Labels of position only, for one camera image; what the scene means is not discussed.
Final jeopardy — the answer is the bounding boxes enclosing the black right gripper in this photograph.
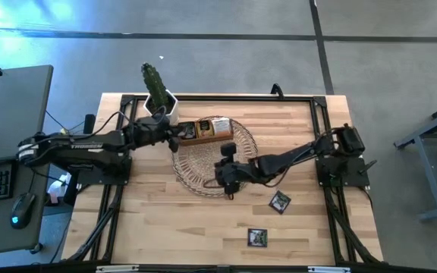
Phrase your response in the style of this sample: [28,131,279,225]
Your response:
[213,157,250,201]

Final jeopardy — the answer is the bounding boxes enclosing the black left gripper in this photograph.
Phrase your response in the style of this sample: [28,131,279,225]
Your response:
[129,116,190,153]

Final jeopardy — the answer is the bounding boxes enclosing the dark blue Ahmad tea packet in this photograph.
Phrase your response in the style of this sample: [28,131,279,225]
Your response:
[268,190,292,215]
[247,227,269,248]
[180,121,197,140]

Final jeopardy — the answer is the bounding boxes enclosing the orange Ahmad mango tea packet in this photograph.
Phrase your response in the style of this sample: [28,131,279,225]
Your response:
[196,119,215,138]

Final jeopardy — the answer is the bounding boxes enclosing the white orange Tazo tea packet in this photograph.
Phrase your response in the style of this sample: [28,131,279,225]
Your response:
[212,117,231,134]

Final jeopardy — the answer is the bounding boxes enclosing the wooden tea organizer box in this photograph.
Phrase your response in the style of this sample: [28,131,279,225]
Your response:
[178,116,235,148]

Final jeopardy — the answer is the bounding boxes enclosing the white plant pot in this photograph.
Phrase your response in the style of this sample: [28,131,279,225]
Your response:
[143,89,180,126]

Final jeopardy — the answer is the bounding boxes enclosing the round woven straw placemat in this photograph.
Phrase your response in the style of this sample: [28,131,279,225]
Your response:
[171,115,259,198]

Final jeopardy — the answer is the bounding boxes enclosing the green cactus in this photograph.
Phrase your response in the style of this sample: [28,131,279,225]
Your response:
[140,62,171,115]

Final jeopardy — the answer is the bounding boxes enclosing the black cylinder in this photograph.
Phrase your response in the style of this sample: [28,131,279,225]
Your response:
[83,113,97,134]

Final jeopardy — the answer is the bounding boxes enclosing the black clamp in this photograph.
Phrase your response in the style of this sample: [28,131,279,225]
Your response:
[270,82,286,100]

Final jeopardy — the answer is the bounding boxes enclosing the small white object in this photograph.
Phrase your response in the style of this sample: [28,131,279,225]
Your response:
[47,172,71,206]

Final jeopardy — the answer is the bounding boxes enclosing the dark office desk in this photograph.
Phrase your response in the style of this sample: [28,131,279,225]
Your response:
[0,64,55,257]

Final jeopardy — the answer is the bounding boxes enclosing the black computer mouse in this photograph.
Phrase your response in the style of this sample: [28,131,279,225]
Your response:
[9,192,37,231]

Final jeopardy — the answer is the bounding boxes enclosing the grey metal table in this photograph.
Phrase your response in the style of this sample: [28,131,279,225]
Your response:
[392,96,437,223]

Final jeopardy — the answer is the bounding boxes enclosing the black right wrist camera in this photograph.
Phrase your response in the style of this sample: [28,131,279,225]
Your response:
[220,142,238,158]

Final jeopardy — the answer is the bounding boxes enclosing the black aluminium frame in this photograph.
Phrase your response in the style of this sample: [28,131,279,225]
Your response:
[61,93,385,266]

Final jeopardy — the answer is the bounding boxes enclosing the white frame bracket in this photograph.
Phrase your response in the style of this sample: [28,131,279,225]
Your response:
[308,266,351,273]
[96,265,140,273]

